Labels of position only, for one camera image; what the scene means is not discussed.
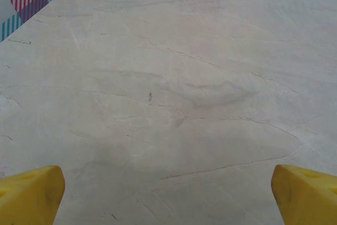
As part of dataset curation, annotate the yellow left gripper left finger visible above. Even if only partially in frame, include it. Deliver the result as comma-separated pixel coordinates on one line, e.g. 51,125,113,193
0,165,66,225

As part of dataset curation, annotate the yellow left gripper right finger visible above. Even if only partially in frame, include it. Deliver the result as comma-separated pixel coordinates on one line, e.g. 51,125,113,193
271,164,337,225

